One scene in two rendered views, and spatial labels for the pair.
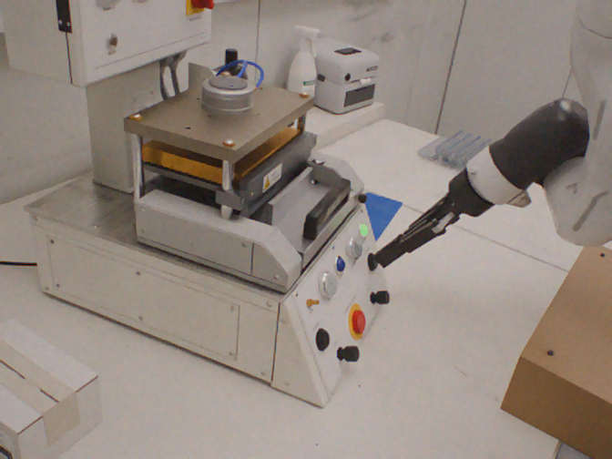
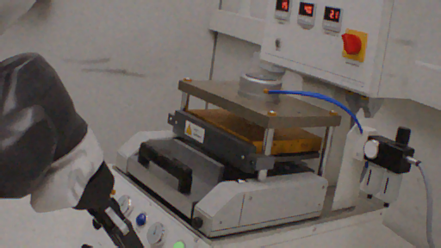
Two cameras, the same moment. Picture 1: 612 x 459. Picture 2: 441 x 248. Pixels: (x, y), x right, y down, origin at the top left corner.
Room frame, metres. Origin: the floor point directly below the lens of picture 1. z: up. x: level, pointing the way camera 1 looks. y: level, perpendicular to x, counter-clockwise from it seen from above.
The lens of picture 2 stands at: (1.37, -0.72, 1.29)
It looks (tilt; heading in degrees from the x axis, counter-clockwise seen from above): 17 degrees down; 126
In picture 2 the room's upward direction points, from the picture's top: 8 degrees clockwise
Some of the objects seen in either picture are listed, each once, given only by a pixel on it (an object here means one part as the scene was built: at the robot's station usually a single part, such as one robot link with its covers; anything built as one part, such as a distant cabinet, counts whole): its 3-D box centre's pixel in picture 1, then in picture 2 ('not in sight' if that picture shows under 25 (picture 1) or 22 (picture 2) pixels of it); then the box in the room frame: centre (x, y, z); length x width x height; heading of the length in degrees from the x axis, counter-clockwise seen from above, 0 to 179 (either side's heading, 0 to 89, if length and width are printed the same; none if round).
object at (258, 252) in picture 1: (217, 239); (177, 150); (0.73, 0.14, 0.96); 0.25 x 0.05 x 0.07; 71
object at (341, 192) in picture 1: (328, 207); (164, 164); (0.82, -0.02, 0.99); 0.15 x 0.02 x 0.04; 161
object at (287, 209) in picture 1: (249, 193); (226, 170); (0.87, 0.11, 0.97); 0.30 x 0.22 x 0.08; 71
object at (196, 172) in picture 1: (229, 131); (257, 120); (0.89, 0.15, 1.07); 0.22 x 0.17 x 0.10; 161
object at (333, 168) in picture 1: (300, 170); (262, 202); (0.99, 0.04, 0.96); 0.26 x 0.05 x 0.07; 71
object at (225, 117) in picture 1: (216, 113); (276, 112); (0.91, 0.18, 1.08); 0.31 x 0.24 x 0.13; 161
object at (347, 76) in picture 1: (332, 74); not in sight; (1.89, 0.00, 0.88); 0.25 x 0.20 x 0.17; 53
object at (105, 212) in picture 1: (207, 203); (257, 187); (0.89, 0.19, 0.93); 0.46 x 0.35 x 0.01; 71
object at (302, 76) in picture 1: (303, 70); not in sight; (1.76, 0.09, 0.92); 0.09 x 0.08 x 0.25; 62
